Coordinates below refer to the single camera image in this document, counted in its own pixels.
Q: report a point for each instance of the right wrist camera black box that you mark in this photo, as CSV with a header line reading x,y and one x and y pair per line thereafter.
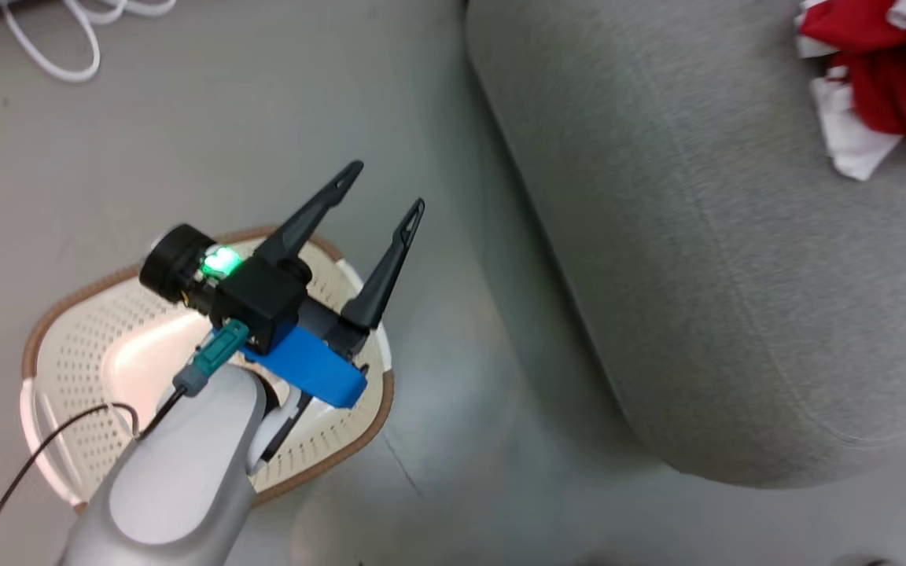
x,y
264,303

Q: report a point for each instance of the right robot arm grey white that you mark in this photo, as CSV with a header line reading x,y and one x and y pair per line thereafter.
x,y
178,479

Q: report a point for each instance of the white perforated laundry basket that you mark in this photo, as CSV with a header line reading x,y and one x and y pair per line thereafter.
x,y
83,354

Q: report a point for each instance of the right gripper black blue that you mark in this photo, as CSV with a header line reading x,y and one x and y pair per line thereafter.
x,y
311,373

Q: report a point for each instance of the grey fabric sofa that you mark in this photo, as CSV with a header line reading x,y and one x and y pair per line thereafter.
x,y
736,236

